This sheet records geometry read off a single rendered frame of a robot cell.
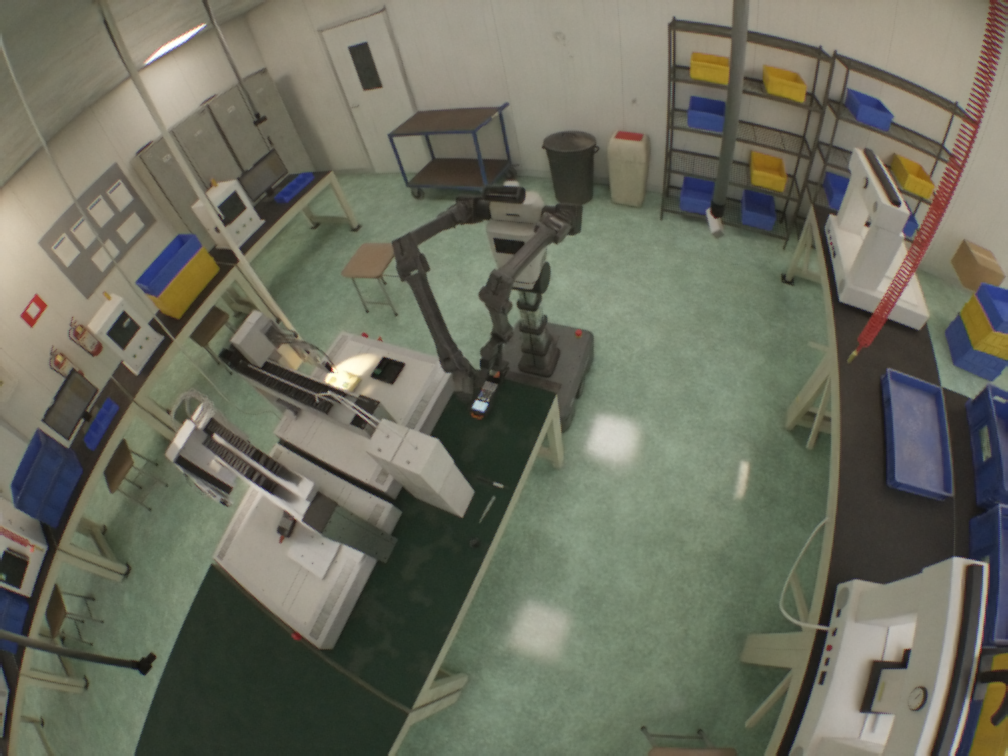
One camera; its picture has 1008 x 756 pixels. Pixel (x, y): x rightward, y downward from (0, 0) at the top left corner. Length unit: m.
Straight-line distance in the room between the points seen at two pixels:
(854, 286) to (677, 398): 1.29
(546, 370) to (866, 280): 1.91
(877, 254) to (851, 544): 1.40
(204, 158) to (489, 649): 5.21
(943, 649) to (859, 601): 0.56
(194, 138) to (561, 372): 4.52
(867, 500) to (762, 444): 0.98
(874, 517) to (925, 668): 0.89
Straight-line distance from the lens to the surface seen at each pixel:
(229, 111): 5.50
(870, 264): 2.48
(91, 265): 5.28
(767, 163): 4.11
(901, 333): 2.74
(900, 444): 2.23
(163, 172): 5.07
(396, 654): 1.67
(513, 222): 1.80
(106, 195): 5.32
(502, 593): 2.32
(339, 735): 1.84
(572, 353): 2.53
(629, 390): 2.70
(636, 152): 3.84
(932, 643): 1.31
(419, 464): 1.23
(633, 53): 3.93
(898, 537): 2.07
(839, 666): 1.68
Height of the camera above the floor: 2.28
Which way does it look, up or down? 55 degrees down
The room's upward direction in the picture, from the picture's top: 17 degrees counter-clockwise
